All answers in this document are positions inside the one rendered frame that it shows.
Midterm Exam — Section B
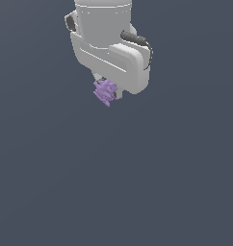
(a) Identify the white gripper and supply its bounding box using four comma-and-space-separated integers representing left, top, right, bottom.
69, 31, 152, 100

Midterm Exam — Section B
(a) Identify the small purple object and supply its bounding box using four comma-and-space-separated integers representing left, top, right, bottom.
92, 79, 119, 108

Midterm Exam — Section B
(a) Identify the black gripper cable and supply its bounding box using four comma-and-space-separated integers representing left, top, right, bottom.
119, 29, 154, 71

